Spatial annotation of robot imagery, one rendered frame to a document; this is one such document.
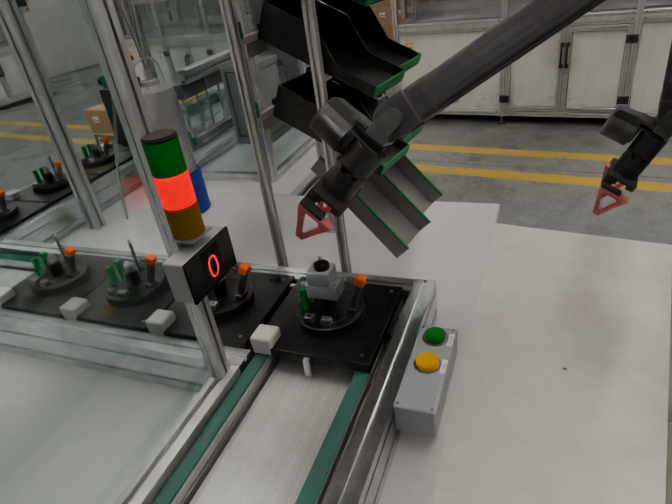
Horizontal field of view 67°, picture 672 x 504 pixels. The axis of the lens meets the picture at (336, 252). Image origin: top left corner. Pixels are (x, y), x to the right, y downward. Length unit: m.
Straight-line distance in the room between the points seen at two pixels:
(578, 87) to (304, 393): 4.27
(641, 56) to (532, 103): 0.87
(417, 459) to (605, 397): 0.36
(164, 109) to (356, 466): 1.28
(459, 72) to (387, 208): 0.51
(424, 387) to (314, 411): 0.20
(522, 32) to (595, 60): 4.08
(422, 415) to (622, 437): 0.33
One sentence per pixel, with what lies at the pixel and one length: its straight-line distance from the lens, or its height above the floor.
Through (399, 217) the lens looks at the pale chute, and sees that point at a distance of 1.24.
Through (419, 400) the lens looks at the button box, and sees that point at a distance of 0.88.
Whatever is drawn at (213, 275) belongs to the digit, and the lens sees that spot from 0.83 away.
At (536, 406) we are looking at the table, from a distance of 1.02.
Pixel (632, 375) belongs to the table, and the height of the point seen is 0.86.
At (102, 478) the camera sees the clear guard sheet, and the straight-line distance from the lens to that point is 0.83.
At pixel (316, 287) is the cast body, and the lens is 0.98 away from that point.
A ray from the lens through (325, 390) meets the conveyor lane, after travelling 0.97.
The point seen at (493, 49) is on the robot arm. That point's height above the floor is 1.45.
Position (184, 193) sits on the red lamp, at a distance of 0.77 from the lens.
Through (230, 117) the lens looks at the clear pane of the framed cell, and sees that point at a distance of 2.01.
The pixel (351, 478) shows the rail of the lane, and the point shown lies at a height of 0.95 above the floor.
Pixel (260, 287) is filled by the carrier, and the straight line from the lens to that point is 1.17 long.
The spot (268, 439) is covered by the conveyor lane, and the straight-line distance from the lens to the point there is 0.92.
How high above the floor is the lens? 1.61
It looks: 31 degrees down
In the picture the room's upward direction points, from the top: 9 degrees counter-clockwise
